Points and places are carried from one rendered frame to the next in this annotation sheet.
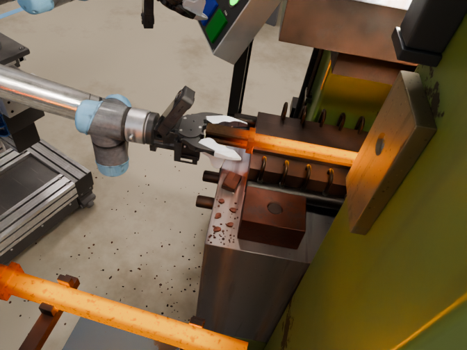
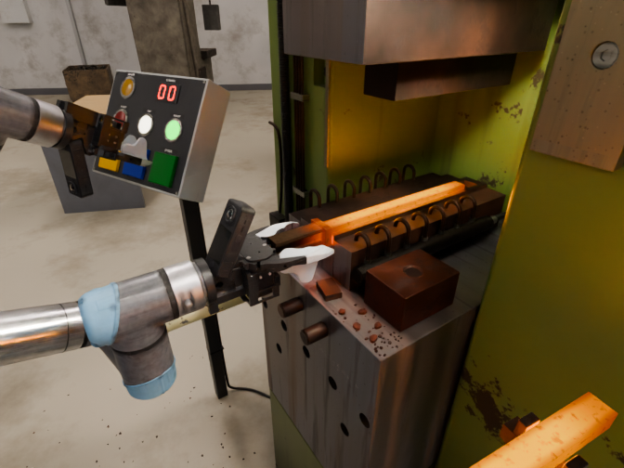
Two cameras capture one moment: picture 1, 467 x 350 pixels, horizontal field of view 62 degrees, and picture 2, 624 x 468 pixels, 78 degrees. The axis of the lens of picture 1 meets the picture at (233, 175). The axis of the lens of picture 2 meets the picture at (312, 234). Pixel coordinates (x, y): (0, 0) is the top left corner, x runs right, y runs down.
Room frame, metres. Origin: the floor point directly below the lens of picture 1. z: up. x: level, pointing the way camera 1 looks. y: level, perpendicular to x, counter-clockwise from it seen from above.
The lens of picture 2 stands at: (0.14, 0.31, 1.32)
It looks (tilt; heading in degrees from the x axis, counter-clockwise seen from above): 30 degrees down; 326
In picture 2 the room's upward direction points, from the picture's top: straight up
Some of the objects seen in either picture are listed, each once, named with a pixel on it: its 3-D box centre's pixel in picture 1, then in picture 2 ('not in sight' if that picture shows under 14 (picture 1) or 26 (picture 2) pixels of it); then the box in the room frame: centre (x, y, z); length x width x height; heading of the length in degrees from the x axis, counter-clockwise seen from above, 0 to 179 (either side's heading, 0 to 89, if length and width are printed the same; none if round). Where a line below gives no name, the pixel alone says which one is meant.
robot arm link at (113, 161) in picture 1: (112, 147); (140, 353); (0.63, 0.30, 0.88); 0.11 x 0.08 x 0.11; 14
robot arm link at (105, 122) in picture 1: (105, 121); (129, 308); (0.62, 0.30, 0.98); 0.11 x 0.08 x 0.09; 90
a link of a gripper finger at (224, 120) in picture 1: (224, 128); (278, 240); (0.66, 0.04, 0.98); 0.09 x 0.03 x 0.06; 115
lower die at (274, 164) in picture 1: (344, 163); (399, 215); (0.64, -0.24, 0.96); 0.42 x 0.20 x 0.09; 90
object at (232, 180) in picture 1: (231, 181); (329, 289); (0.56, 0.00, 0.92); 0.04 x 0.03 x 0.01; 166
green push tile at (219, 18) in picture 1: (217, 26); (164, 169); (1.06, 0.12, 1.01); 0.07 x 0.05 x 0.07; 25
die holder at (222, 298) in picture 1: (315, 246); (406, 324); (0.58, -0.25, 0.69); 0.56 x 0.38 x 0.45; 90
